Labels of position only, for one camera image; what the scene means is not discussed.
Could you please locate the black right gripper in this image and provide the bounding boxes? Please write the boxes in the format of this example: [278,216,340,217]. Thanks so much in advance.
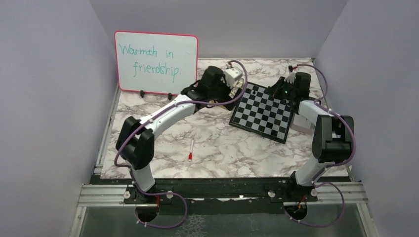
[265,77,295,101]

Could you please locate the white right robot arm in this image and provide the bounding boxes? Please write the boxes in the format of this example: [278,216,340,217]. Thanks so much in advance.
[264,72,355,201]

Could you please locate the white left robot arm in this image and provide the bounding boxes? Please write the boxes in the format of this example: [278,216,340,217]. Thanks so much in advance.
[116,65,248,203]

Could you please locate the gold tin tray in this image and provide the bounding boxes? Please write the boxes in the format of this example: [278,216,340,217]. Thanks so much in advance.
[227,78,244,101]

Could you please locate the pink tin tray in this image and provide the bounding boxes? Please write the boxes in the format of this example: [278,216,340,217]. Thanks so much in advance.
[290,114,315,135]

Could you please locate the black and silver chessboard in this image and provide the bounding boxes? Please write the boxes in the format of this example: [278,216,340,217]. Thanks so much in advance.
[229,82,293,144]

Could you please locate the pink framed whiteboard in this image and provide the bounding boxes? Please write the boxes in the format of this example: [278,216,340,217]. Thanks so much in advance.
[114,31,199,94]

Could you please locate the white and red marker pen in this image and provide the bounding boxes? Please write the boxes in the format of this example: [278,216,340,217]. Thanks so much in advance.
[188,139,195,162]

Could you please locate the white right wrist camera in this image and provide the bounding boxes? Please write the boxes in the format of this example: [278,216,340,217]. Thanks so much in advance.
[285,72,296,84]

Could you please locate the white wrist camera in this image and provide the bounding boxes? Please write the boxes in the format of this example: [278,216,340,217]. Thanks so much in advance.
[285,72,296,84]
[223,67,244,89]

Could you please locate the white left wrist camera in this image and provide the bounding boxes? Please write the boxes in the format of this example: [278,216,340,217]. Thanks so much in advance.
[223,67,244,89]

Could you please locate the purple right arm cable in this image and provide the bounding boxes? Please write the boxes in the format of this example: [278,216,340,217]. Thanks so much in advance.
[285,64,357,228]

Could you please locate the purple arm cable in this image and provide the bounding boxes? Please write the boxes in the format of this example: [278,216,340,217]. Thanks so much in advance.
[285,64,357,228]
[114,60,249,230]

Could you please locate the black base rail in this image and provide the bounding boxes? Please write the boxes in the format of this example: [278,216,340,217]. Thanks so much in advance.
[90,175,352,216]

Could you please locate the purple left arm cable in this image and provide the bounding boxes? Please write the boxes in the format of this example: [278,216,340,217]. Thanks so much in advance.
[114,60,249,230]

